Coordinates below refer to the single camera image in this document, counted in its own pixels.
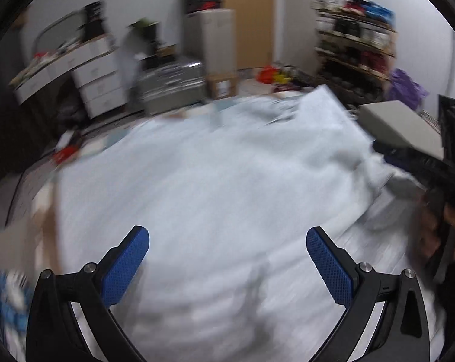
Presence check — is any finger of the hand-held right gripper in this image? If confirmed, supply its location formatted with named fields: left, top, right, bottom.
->
left=371, top=139, right=445, bottom=194

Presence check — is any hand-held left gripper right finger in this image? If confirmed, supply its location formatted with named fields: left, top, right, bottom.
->
left=306, top=226, right=431, bottom=362

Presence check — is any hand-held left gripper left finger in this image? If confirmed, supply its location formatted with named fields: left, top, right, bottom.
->
left=25, top=225, right=150, bottom=362

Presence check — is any light grey hoodie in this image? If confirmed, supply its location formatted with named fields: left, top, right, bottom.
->
left=56, top=85, right=446, bottom=362

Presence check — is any person's right hand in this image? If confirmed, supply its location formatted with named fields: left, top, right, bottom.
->
left=409, top=192, right=455, bottom=274

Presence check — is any grey ottoman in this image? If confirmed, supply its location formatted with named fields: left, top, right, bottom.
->
left=357, top=100, right=445, bottom=159

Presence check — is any purple bag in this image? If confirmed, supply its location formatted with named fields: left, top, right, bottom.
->
left=388, top=68, right=429, bottom=110

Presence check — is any wooden shoe rack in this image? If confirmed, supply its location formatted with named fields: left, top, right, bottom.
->
left=312, top=0, right=399, bottom=96

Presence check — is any blue plaid shirt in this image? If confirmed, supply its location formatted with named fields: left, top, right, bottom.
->
left=0, top=269, right=29, bottom=362

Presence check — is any orange plastic bag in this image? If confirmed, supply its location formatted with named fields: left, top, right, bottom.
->
left=257, top=66, right=279, bottom=84

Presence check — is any silver suitcase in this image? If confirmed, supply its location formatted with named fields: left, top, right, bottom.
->
left=137, top=57, right=207, bottom=116

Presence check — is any white vanity desk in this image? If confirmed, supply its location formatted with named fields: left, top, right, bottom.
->
left=9, top=34, right=128, bottom=120

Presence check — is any small sealed cardboard box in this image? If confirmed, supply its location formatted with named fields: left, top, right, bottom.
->
left=207, top=75, right=239, bottom=99

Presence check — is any wooden door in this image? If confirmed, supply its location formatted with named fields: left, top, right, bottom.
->
left=197, top=0, right=279, bottom=71

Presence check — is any beige suitcase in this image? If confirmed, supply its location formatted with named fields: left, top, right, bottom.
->
left=184, top=8, right=238, bottom=76

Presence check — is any dark wrapped bouquet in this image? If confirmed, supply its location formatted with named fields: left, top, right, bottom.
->
left=127, top=19, right=162, bottom=58

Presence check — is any arched vanity mirror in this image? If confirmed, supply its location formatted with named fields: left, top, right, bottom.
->
left=31, top=9, right=87, bottom=56

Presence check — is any tall black box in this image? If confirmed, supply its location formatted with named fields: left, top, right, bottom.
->
left=83, top=2, right=111, bottom=40

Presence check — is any black and red shoe box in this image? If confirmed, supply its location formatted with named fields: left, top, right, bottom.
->
left=185, top=0, right=226, bottom=14

